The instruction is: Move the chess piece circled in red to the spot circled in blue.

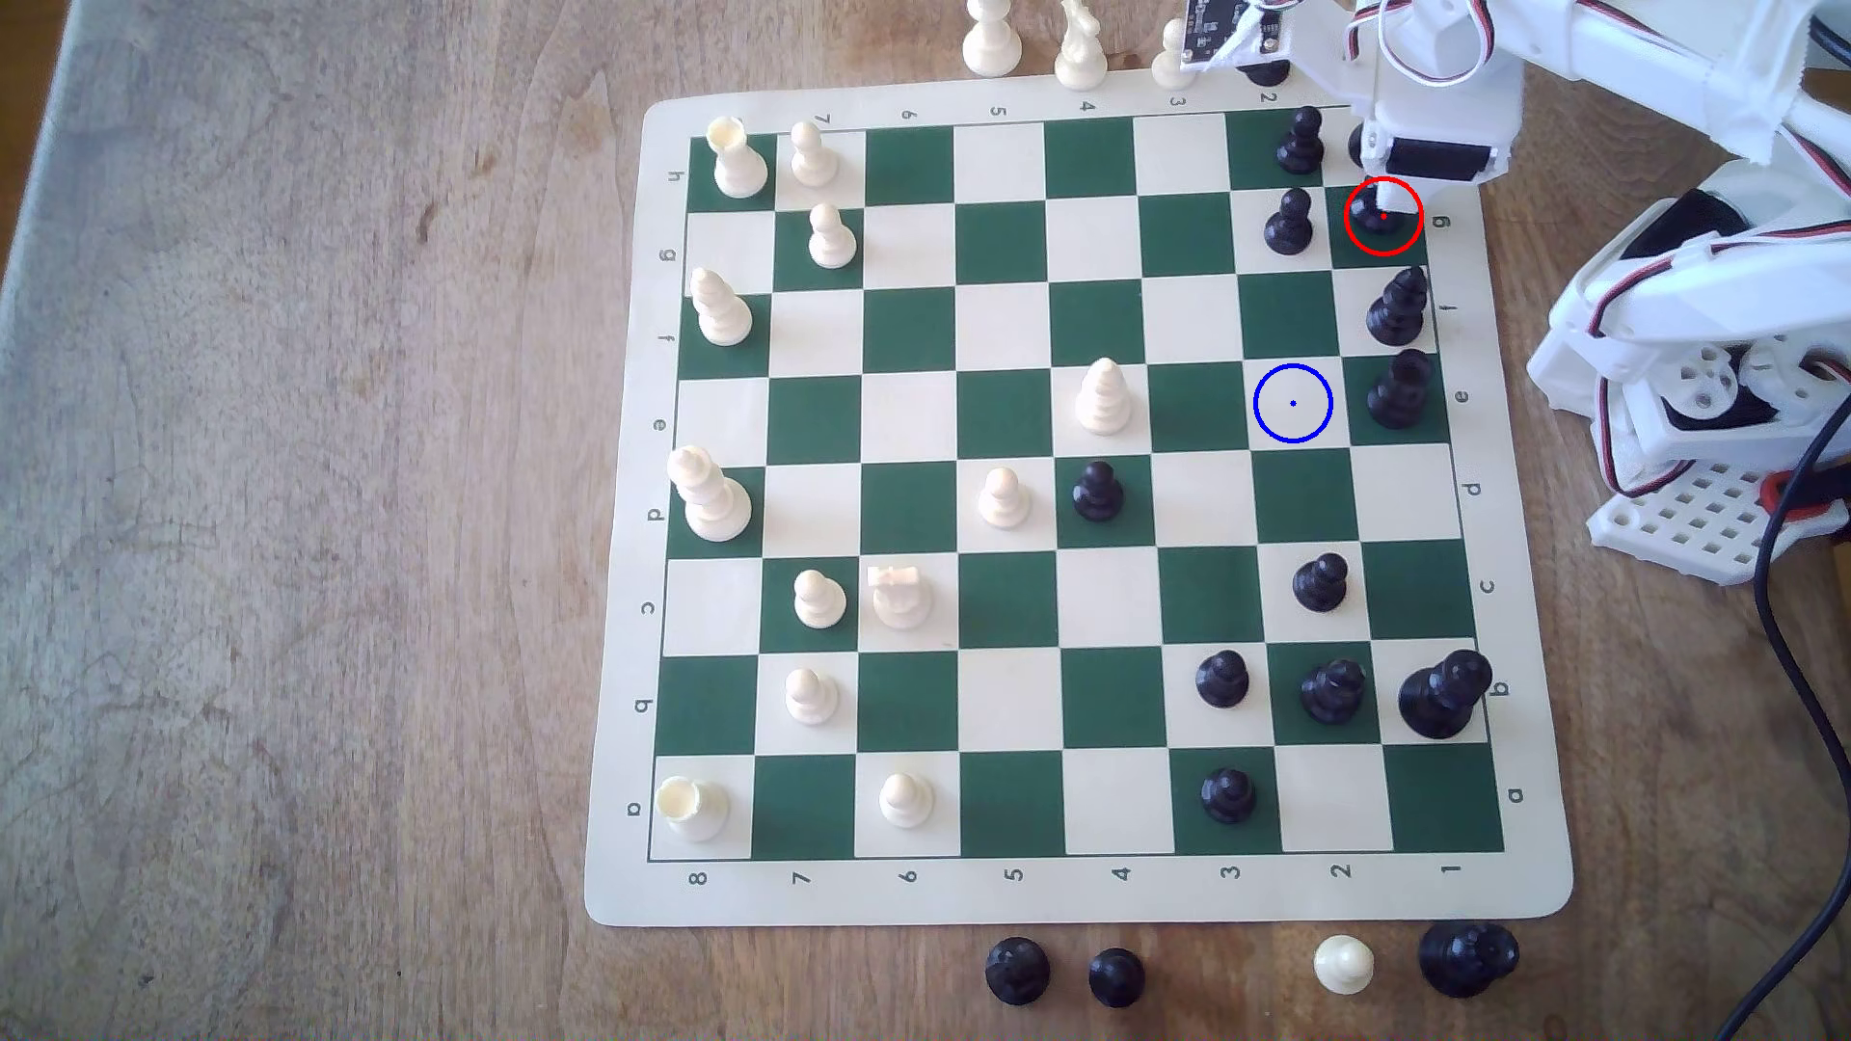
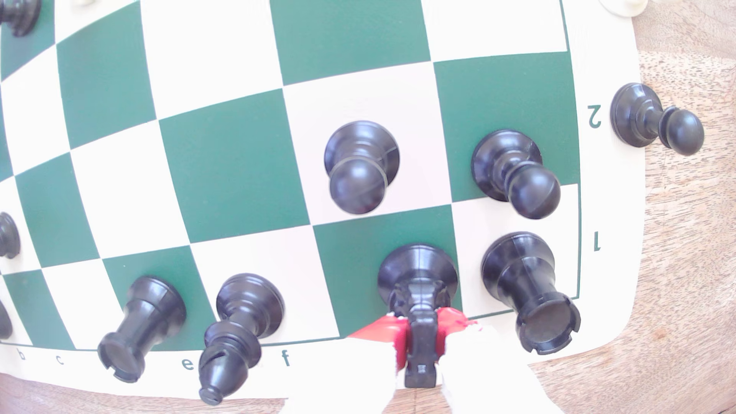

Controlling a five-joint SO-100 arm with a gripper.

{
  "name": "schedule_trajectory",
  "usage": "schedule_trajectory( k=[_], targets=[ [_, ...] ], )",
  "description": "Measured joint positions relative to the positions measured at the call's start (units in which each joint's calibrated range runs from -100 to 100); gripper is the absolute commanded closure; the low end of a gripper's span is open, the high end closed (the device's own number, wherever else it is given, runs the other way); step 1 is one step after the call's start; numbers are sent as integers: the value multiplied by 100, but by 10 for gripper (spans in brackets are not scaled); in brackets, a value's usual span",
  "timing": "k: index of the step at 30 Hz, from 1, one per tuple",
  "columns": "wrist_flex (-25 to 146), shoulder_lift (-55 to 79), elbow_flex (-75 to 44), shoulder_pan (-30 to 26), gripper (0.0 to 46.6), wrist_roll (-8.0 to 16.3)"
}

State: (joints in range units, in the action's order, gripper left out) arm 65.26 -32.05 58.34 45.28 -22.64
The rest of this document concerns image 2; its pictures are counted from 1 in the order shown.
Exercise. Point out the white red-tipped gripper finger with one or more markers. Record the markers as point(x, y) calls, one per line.
point(489, 379)
point(345, 379)

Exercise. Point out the black knight chess piece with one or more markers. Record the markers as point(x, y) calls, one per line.
point(418, 270)

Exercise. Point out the black rook chess piece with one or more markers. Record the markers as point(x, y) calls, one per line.
point(517, 270)
point(149, 316)

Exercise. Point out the black bishop chess piece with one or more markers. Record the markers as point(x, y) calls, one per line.
point(247, 305)

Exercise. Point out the black pawn chess piece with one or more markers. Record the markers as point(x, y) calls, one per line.
point(20, 14)
point(638, 115)
point(7, 236)
point(359, 172)
point(506, 167)

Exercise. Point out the green white chess mat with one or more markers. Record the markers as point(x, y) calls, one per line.
point(230, 167)

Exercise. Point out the black king chess piece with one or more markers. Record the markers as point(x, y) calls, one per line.
point(3, 322)

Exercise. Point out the white pawn chess piece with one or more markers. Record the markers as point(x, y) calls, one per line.
point(624, 6)

